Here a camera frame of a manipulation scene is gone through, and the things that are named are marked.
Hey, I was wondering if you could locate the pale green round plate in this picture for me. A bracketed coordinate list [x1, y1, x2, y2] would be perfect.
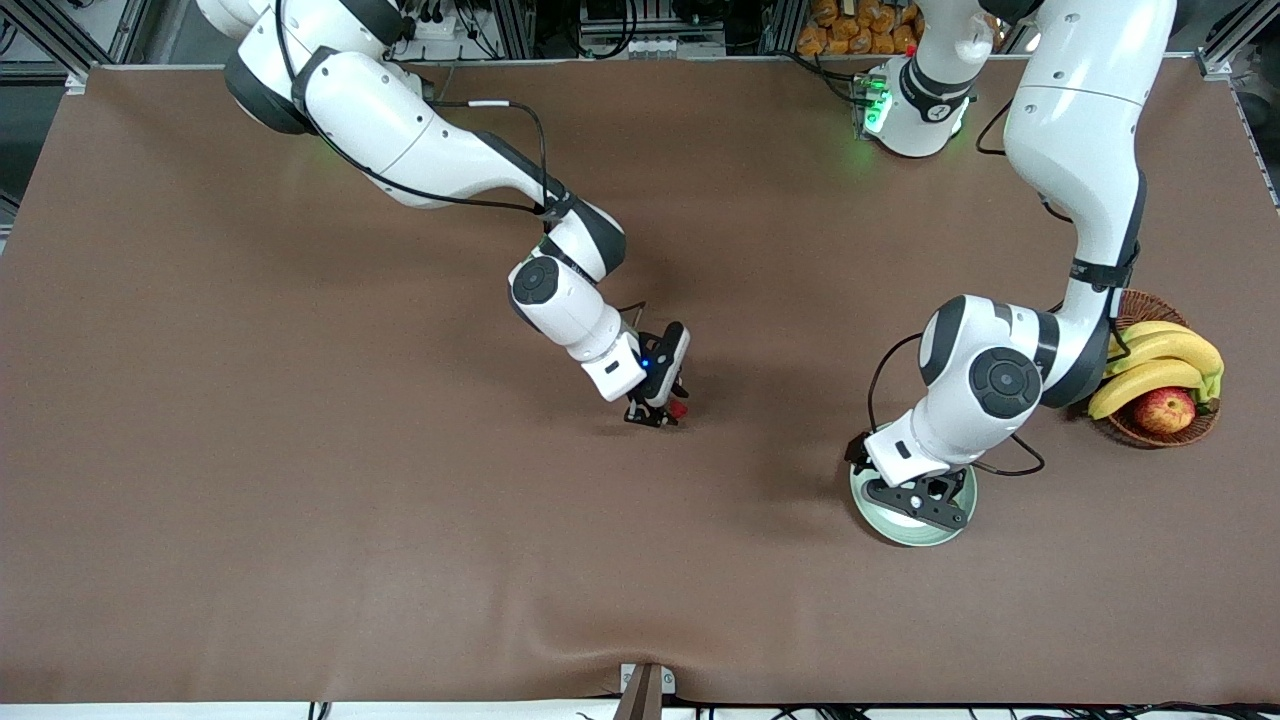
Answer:
[850, 462, 978, 548]

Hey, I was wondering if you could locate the brown table cloth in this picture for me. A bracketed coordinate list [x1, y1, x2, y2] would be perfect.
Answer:
[0, 57, 1280, 706]

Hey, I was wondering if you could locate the yellow banana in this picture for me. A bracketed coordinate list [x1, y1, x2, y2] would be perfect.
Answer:
[1120, 320, 1197, 346]
[1088, 358, 1207, 421]
[1105, 330, 1225, 406]

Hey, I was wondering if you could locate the red yellow apple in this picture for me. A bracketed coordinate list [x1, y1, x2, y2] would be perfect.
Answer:
[1133, 387, 1198, 435]

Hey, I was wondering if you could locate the brown wicker basket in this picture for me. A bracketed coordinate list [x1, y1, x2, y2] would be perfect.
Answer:
[1100, 289, 1222, 448]

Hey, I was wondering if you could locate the white connector block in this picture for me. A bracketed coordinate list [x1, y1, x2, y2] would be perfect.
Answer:
[620, 36, 727, 59]

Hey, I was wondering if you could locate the black control equipment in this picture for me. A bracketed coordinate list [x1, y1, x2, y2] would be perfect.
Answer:
[535, 0, 766, 56]

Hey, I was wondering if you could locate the pile of orange bread rolls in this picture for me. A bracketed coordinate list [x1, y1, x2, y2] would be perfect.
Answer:
[795, 0, 923, 57]

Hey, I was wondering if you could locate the white power strip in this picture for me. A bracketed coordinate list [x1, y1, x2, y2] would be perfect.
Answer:
[405, 8, 459, 43]

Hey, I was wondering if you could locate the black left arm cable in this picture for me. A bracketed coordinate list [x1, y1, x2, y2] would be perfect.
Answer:
[868, 98, 1141, 477]

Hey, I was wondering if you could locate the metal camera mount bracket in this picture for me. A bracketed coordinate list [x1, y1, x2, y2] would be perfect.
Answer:
[613, 663, 677, 720]

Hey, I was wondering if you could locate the aluminium frame post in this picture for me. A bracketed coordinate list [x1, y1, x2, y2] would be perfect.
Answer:
[765, 0, 806, 56]
[490, 0, 536, 59]

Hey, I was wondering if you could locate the aluminium frame corner strut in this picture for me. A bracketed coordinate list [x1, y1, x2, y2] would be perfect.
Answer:
[0, 0, 151, 96]
[1195, 0, 1280, 81]

